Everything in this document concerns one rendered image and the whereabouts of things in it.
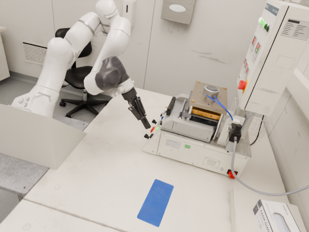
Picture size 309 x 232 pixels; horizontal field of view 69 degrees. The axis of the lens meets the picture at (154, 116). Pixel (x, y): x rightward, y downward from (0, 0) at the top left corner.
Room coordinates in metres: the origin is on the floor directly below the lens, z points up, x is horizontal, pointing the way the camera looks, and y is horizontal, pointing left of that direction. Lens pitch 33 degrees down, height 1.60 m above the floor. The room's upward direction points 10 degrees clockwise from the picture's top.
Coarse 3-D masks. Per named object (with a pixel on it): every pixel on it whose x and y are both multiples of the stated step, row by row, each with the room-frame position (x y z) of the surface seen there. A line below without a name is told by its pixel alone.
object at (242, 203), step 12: (240, 192) 0.73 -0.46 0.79; (240, 204) 0.66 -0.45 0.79; (252, 204) 0.67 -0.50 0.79; (288, 204) 0.70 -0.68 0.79; (240, 216) 0.60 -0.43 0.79; (252, 216) 0.61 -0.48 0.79; (300, 216) 0.65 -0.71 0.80; (240, 228) 0.54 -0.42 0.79; (252, 228) 0.55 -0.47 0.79; (300, 228) 0.59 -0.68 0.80
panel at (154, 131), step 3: (165, 114) 1.13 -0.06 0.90; (159, 117) 1.24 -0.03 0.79; (159, 120) 1.16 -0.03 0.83; (162, 120) 1.06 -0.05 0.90; (156, 123) 1.16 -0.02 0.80; (156, 126) 1.09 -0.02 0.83; (159, 126) 1.01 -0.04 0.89; (159, 129) 0.94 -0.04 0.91; (150, 132) 1.10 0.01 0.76; (153, 132) 1.03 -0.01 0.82; (156, 132) 0.95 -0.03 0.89; (153, 135) 0.96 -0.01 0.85; (150, 138) 0.96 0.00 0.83; (147, 141) 0.98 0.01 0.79; (144, 144) 0.99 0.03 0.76
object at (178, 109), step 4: (176, 100) 1.19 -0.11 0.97; (184, 100) 1.13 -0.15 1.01; (176, 104) 1.14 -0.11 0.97; (180, 104) 1.15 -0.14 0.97; (184, 104) 1.11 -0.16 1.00; (172, 108) 1.09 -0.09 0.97; (176, 108) 1.10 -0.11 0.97; (180, 108) 1.10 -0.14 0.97; (184, 108) 1.11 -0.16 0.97; (172, 112) 1.04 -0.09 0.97; (176, 112) 1.05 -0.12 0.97; (180, 112) 1.00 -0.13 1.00; (168, 116) 1.00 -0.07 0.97; (180, 116) 1.00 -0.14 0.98; (220, 128) 0.97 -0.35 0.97; (220, 132) 0.94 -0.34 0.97; (216, 136) 0.93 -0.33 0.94
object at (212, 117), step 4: (196, 108) 0.98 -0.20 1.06; (200, 108) 0.98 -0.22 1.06; (192, 112) 0.96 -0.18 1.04; (196, 112) 0.96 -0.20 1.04; (200, 112) 0.96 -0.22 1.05; (204, 112) 0.95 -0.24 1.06; (208, 112) 0.96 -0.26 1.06; (212, 112) 0.96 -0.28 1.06; (216, 112) 0.97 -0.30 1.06; (196, 116) 0.96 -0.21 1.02; (200, 116) 0.96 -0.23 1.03; (204, 116) 0.96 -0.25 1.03; (208, 116) 0.95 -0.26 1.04; (212, 116) 0.95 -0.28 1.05; (216, 116) 0.94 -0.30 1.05; (212, 120) 0.95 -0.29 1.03; (216, 120) 0.95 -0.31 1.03
